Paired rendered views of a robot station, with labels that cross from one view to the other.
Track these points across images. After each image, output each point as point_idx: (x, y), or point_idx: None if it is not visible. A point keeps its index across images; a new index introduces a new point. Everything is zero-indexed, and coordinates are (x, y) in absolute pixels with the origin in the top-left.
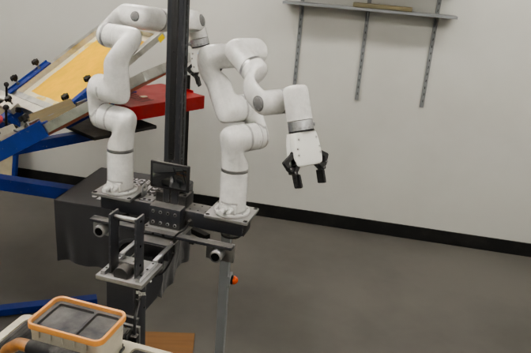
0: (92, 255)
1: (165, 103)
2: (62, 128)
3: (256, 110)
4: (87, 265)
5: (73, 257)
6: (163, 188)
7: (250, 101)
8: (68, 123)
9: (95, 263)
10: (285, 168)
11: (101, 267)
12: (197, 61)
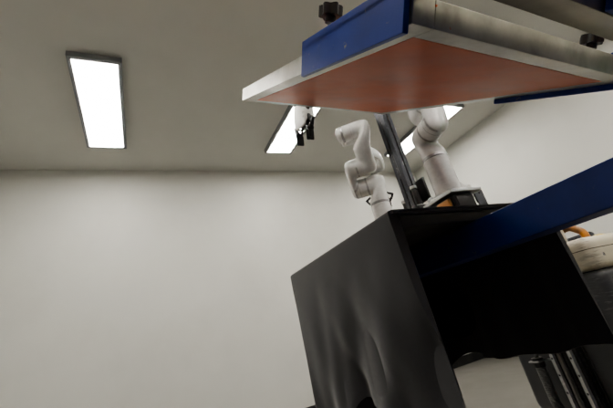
0: (526, 326)
1: (400, 141)
2: (451, 64)
3: (384, 167)
4: (547, 351)
5: (568, 332)
6: (424, 202)
7: (383, 162)
8: (452, 92)
9: (528, 346)
10: (392, 196)
11: (520, 353)
12: (368, 126)
